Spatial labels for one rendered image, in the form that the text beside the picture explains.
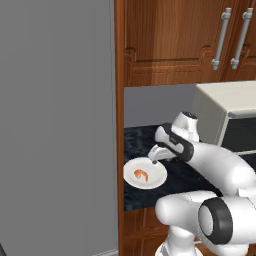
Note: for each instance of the dark microwave door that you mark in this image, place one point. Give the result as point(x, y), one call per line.
point(240, 133)

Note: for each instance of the narrow wooden wall cupboard door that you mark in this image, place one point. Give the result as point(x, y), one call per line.
point(250, 50)

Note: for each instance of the grey fridge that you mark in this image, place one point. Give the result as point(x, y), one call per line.
point(56, 126)

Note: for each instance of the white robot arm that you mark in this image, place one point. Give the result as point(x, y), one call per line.
point(220, 166)

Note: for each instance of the wide wooden wall cupboard door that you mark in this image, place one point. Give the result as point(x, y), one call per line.
point(173, 36)

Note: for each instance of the orange shrimp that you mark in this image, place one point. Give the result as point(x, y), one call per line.
point(142, 173)

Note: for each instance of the white round plate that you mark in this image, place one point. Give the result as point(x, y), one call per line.
point(156, 180)

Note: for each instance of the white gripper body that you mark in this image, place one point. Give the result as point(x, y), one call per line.
point(161, 153)

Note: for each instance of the wooden cupboard side panel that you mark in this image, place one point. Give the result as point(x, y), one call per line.
point(119, 100)

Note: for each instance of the cream microwave oven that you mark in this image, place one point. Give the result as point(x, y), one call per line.
point(216, 100)

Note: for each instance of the wooden base cupboard front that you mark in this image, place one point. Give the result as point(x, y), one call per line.
point(141, 233)

